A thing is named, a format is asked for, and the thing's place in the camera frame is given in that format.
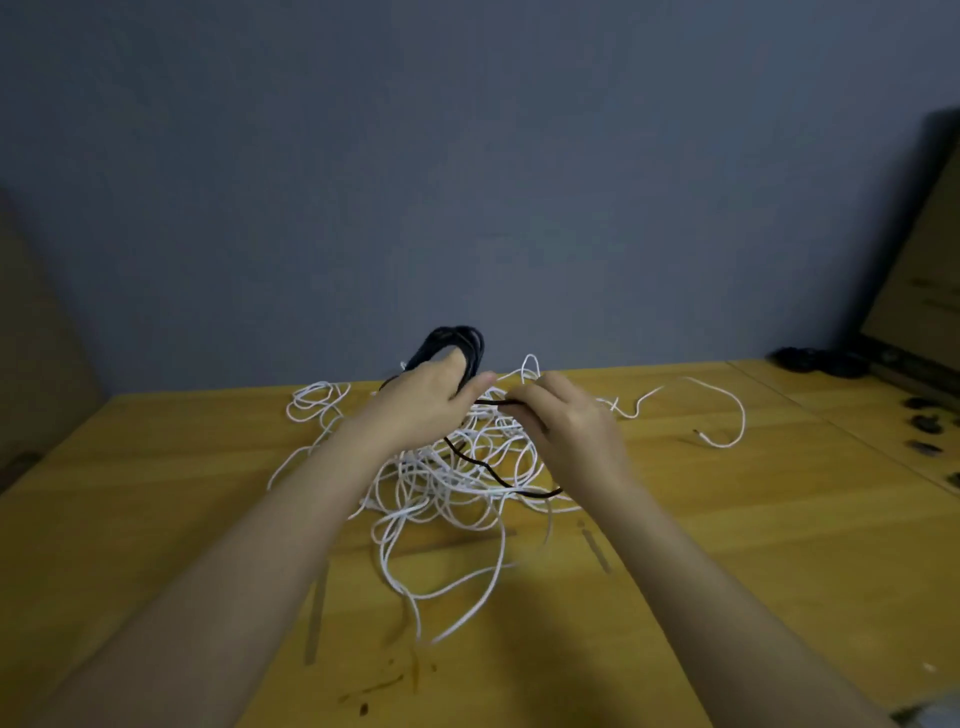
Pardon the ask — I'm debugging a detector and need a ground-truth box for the person's right hand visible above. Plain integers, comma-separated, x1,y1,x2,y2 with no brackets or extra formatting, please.
499,372,636,503

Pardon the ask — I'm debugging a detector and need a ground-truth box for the person's left hand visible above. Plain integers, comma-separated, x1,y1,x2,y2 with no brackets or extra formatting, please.
357,348,500,456

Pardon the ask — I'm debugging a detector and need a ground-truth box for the tangle of white cables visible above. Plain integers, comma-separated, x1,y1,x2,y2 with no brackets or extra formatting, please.
267,354,750,648

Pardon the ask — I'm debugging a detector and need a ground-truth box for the group of black cable ties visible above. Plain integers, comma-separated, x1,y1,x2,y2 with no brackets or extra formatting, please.
903,393,960,491

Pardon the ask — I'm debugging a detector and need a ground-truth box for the person's left forearm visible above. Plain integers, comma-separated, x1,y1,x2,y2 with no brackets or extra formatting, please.
22,427,395,728

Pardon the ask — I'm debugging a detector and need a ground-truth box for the person's right forearm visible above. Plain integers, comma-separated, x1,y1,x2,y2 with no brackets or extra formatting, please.
582,472,894,728

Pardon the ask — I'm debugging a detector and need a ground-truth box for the cardboard box with black print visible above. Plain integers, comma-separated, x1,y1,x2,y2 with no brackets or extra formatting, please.
859,108,960,404

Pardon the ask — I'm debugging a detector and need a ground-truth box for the plain brown cardboard box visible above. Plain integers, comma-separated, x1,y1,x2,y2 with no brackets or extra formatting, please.
0,192,108,492

